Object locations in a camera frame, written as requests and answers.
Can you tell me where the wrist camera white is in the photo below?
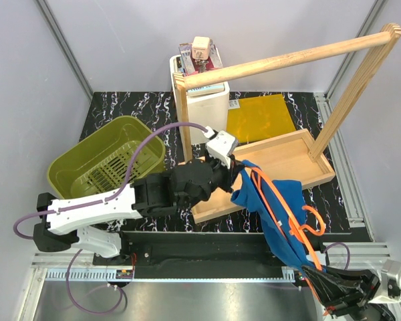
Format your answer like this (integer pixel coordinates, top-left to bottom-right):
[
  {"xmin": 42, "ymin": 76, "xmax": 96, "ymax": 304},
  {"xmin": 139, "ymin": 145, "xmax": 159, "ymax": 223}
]
[
  {"xmin": 204, "ymin": 126, "xmax": 239, "ymax": 169},
  {"xmin": 380, "ymin": 259, "xmax": 401, "ymax": 301}
]

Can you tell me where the blue tank top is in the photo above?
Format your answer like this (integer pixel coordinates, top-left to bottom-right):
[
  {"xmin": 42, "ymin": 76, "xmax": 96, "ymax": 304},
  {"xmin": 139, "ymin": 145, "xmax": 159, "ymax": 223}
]
[{"xmin": 231, "ymin": 160, "xmax": 325, "ymax": 270}]

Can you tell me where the white rectangular bin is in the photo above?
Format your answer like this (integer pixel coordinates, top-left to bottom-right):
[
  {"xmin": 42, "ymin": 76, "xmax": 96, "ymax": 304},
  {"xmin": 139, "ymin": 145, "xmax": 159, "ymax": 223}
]
[{"xmin": 169, "ymin": 55, "xmax": 230, "ymax": 145}]

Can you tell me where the olive green plastic basket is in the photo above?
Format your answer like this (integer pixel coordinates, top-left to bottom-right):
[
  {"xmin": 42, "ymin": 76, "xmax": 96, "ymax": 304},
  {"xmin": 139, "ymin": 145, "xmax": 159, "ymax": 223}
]
[{"xmin": 47, "ymin": 116, "xmax": 152, "ymax": 199}]

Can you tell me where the yellow flat sheet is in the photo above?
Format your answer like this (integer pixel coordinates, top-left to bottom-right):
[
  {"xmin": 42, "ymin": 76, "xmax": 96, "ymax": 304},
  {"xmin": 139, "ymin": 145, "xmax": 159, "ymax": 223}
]
[{"xmin": 226, "ymin": 94, "xmax": 295, "ymax": 143}]

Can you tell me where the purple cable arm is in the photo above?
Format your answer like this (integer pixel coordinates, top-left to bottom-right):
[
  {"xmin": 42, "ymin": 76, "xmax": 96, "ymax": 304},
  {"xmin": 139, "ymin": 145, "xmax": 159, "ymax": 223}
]
[
  {"xmin": 13, "ymin": 122, "xmax": 211, "ymax": 317},
  {"xmin": 322, "ymin": 242, "xmax": 351, "ymax": 270}
]

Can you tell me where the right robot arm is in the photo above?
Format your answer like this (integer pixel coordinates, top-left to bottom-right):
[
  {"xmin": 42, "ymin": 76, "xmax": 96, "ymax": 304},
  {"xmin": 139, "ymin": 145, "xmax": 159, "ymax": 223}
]
[{"xmin": 302, "ymin": 259, "xmax": 401, "ymax": 320}]

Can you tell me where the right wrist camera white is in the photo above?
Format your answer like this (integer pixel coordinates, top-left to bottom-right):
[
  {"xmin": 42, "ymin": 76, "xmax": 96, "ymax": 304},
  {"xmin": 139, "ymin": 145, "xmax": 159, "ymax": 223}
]
[{"xmin": 380, "ymin": 259, "xmax": 401, "ymax": 301}]

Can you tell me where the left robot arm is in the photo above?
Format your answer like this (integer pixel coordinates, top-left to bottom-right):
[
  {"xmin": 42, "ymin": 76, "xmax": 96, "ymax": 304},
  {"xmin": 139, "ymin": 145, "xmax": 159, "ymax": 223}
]
[{"xmin": 33, "ymin": 156, "xmax": 245, "ymax": 265}]

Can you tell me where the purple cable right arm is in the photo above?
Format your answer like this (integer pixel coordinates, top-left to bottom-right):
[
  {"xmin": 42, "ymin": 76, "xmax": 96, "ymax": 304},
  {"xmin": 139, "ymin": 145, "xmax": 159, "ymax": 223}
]
[{"xmin": 322, "ymin": 242, "xmax": 351, "ymax": 270}]

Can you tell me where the black marble pattern mat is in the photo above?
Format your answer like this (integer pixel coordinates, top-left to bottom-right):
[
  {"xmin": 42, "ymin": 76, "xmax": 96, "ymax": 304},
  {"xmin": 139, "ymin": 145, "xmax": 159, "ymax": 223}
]
[{"xmin": 80, "ymin": 92, "xmax": 350, "ymax": 234}]

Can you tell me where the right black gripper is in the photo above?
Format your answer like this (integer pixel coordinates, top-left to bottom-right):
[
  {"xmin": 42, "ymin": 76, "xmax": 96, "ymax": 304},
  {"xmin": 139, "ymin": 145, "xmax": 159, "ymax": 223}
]
[{"xmin": 303, "ymin": 259, "xmax": 400, "ymax": 321}]

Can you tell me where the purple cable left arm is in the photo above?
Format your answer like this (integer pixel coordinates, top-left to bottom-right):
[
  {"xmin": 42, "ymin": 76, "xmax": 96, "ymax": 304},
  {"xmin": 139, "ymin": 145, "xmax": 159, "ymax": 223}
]
[{"xmin": 13, "ymin": 122, "xmax": 211, "ymax": 317}]

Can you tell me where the books stack in bin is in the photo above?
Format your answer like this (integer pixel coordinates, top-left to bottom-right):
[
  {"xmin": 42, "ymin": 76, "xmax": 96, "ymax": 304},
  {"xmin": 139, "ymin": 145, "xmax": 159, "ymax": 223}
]
[{"xmin": 178, "ymin": 39, "xmax": 225, "ymax": 98}]

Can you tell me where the orange plastic hanger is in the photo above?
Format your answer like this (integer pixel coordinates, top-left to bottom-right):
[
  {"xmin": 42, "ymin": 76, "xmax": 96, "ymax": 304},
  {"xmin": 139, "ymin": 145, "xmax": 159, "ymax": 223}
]
[{"xmin": 250, "ymin": 166, "xmax": 331, "ymax": 318}]

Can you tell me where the beige cube block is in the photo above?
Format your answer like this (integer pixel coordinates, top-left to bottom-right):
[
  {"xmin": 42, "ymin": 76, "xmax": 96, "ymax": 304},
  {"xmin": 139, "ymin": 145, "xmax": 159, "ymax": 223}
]
[{"xmin": 191, "ymin": 36, "xmax": 211, "ymax": 60}]

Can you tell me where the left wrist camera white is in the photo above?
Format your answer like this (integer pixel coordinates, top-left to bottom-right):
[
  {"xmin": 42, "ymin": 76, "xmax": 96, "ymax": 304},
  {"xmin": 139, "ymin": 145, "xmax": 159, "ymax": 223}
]
[{"xmin": 204, "ymin": 126, "xmax": 239, "ymax": 169}]

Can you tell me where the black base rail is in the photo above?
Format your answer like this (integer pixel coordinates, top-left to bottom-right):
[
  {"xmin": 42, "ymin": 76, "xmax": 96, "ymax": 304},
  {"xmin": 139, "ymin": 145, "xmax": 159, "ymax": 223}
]
[{"xmin": 93, "ymin": 231, "xmax": 285, "ymax": 281}]

